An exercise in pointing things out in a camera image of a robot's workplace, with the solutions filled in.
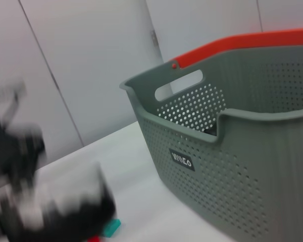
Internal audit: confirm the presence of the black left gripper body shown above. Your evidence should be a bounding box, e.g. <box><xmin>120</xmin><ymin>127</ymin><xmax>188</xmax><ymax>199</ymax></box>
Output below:
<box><xmin>0</xmin><ymin>73</ymin><xmax>46</xmax><ymax>187</ymax></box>

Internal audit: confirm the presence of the glass teacup with black base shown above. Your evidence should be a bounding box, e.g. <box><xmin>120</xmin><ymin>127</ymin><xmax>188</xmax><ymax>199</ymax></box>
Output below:
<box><xmin>5</xmin><ymin>161</ymin><xmax>117</xmax><ymax>242</ymax></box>

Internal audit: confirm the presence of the teal building block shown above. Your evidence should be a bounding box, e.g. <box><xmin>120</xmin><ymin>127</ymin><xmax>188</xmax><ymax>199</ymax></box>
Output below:
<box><xmin>102</xmin><ymin>218</ymin><xmax>122</xmax><ymax>238</ymax></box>

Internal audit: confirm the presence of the grey perforated storage bin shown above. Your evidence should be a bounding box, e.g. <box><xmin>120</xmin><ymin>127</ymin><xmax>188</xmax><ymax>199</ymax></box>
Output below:
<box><xmin>119</xmin><ymin>45</ymin><xmax>303</xmax><ymax>242</ymax></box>

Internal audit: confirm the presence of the grey metal door hinge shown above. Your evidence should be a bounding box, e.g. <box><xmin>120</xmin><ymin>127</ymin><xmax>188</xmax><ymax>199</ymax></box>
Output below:
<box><xmin>150</xmin><ymin>29</ymin><xmax>159</xmax><ymax>46</ymax></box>

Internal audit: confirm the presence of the orange bin carry handle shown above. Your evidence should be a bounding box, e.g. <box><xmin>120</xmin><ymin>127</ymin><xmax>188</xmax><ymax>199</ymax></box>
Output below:
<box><xmin>170</xmin><ymin>27</ymin><xmax>303</xmax><ymax>70</ymax></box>

